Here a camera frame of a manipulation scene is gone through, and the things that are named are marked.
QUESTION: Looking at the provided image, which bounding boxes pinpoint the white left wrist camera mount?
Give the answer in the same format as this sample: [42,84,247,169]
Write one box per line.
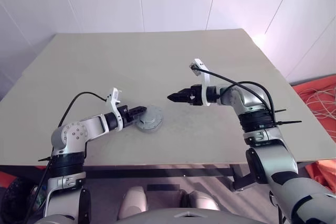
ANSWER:
[106,87,124,132]

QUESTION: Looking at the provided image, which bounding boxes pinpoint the grey robot torso edge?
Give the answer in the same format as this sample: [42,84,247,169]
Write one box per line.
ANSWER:
[115,208,237,224]

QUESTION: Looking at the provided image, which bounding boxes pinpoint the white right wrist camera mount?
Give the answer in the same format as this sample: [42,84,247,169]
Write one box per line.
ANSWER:
[188,58,211,108]

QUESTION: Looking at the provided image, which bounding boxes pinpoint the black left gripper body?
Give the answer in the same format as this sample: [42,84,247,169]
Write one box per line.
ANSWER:
[119,105,134,128]

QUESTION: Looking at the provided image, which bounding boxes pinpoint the black table frame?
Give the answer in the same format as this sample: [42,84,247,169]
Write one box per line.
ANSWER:
[83,162,253,190]

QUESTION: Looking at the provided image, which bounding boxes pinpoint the grey ribbed motor lid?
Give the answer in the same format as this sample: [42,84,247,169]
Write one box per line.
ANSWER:
[140,104,164,127]

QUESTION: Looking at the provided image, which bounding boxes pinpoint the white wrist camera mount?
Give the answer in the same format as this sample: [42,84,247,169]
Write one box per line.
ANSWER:
[106,87,124,132]
[188,58,211,108]

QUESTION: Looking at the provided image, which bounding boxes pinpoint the white cable coil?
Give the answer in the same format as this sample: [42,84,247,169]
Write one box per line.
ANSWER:
[299,87,336,120]

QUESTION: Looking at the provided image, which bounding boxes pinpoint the beige rounded shape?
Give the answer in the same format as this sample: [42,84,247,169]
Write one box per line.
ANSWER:
[188,189,220,211]
[118,186,149,219]

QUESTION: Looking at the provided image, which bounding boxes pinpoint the orange fabric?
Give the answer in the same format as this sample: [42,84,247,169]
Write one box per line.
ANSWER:
[291,76,336,183]

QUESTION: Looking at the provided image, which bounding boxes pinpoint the red cloth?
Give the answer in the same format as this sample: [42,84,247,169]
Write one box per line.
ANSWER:
[0,170,20,189]

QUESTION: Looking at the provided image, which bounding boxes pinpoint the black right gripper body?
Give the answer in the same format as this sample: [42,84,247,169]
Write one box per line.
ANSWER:
[186,84,204,106]

